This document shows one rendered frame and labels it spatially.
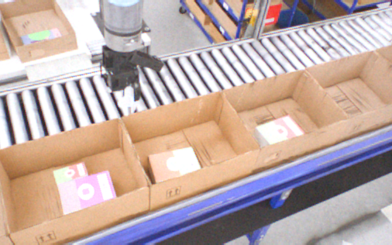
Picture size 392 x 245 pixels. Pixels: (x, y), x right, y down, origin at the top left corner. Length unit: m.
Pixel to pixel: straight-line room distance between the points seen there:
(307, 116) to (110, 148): 0.83
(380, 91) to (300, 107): 0.40
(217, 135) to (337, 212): 1.27
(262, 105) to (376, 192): 1.34
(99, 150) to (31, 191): 0.26
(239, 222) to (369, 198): 1.29
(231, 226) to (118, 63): 0.87
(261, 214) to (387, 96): 0.77
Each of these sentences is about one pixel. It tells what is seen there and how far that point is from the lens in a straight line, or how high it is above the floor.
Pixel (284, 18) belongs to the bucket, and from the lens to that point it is 3.54.
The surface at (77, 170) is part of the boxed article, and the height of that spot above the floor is 0.93.
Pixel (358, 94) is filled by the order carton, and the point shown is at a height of 0.89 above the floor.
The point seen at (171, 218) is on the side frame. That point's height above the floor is 0.91.
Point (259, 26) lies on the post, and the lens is 2.18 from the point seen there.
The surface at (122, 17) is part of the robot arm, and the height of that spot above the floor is 1.52.
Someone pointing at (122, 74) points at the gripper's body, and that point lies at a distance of 1.00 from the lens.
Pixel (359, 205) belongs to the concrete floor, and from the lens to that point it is 2.65.
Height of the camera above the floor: 2.02
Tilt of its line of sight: 49 degrees down
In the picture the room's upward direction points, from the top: 9 degrees clockwise
